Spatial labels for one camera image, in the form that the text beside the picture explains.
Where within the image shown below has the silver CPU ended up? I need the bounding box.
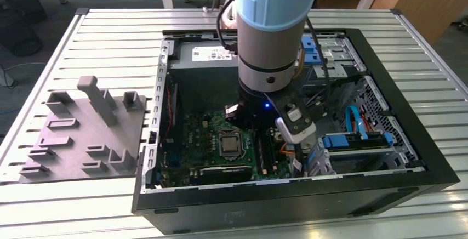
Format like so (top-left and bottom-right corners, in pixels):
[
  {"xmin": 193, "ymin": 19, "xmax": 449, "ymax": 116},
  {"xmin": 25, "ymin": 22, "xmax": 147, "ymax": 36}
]
[{"xmin": 218, "ymin": 136, "xmax": 239, "ymax": 153}]

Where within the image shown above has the green motherboard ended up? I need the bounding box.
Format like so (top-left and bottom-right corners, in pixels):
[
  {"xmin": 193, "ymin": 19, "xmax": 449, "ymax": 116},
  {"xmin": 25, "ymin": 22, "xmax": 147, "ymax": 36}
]
[{"xmin": 159, "ymin": 109, "xmax": 293, "ymax": 187}]

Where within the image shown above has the grey power supply unit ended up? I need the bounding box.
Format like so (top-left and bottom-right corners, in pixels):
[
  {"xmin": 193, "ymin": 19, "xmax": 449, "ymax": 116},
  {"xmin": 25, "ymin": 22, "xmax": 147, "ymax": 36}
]
[{"xmin": 167, "ymin": 39, "xmax": 241, "ymax": 112}]

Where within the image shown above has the CPU socket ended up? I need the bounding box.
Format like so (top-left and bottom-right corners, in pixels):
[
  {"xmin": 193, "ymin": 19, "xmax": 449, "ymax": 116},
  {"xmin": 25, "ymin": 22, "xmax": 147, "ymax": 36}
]
[{"xmin": 215, "ymin": 130, "xmax": 245, "ymax": 162}]

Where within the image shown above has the black graphics card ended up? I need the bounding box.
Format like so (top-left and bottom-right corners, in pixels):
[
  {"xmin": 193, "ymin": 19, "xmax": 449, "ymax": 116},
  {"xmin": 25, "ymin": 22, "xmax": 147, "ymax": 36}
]
[{"xmin": 198, "ymin": 165, "xmax": 253, "ymax": 187}]

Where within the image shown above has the blue plastic drive carrier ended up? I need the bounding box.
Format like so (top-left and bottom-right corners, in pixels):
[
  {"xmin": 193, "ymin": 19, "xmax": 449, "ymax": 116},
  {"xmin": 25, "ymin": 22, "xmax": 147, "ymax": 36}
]
[{"xmin": 301, "ymin": 36, "xmax": 322, "ymax": 66}]

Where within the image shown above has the hard disk in blue carrier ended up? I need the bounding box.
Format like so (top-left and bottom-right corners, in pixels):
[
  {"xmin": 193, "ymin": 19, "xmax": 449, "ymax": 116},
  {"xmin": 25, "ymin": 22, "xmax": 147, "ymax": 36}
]
[{"xmin": 319, "ymin": 132, "xmax": 394, "ymax": 151}]

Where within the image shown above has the grey metal optical drive cage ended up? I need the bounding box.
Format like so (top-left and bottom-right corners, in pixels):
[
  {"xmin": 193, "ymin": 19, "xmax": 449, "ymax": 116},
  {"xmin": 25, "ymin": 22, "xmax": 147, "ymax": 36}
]
[{"xmin": 291, "ymin": 35, "xmax": 366, "ymax": 96}]

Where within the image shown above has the grey metal disk bay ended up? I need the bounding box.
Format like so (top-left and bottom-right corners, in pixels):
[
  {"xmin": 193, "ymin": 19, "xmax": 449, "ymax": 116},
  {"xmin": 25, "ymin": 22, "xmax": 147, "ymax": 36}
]
[{"xmin": 305, "ymin": 134, "xmax": 418, "ymax": 176}]

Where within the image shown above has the black open PC case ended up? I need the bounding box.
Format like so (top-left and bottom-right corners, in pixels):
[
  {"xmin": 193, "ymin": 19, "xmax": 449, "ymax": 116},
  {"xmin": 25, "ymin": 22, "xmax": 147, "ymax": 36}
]
[{"xmin": 130, "ymin": 27, "xmax": 461, "ymax": 236}]

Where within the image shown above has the grey plastic parts rack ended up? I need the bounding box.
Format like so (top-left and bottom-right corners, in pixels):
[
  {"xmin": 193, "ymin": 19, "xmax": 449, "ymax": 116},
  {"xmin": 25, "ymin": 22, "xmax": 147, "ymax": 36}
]
[{"xmin": 0, "ymin": 75, "xmax": 151, "ymax": 185}]

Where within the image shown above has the brown wooden cabinet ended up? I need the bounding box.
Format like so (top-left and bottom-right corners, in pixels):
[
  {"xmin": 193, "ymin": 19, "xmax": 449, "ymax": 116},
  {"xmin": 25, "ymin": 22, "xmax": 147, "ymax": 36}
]
[{"xmin": 374, "ymin": 0, "xmax": 468, "ymax": 47}]

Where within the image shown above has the black office chair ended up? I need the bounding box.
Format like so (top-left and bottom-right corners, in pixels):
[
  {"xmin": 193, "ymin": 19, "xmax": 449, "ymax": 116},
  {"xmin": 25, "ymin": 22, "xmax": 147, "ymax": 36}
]
[{"xmin": 0, "ymin": 0, "xmax": 49, "ymax": 58}]

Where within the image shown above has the small side wrist camera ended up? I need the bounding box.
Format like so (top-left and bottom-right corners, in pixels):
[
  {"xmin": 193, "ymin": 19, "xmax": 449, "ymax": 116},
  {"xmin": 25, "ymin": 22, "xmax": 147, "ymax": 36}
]
[{"xmin": 221, "ymin": 102, "xmax": 239, "ymax": 123}]

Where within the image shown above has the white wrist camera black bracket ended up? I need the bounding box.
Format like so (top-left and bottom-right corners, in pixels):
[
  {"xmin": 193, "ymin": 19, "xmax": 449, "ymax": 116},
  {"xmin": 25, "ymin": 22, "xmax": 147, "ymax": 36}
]
[{"xmin": 261, "ymin": 91, "xmax": 318, "ymax": 144}]

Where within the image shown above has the orange wire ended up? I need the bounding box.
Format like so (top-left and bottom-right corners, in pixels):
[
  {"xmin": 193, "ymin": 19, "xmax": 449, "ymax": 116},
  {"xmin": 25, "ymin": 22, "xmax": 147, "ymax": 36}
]
[{"xmin": 278, "ymin": 143, "xmax": 305, "ymax": 156}]

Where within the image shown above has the black power cable bundle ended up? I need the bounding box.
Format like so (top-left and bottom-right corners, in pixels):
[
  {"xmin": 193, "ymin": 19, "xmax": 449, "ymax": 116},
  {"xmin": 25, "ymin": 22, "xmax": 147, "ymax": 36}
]
[{"xmin": 302, "ymin": 74, "xmax": 362, "ymax": 119}]

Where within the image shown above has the thick black camera cable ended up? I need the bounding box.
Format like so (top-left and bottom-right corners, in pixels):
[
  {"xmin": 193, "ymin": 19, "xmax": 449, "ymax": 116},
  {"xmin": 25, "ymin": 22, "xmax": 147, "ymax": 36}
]
[{"xmin": 305, "ymin": 16, "xmax": 331, "ymax": 113}]

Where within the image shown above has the blue flat data cable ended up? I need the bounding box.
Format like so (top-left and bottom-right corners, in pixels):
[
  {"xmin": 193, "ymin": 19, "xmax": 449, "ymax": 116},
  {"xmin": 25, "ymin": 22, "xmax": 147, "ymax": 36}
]
[{"xmin": 343, "ymin": 105, "xmax": 370, "ymax": 141}]

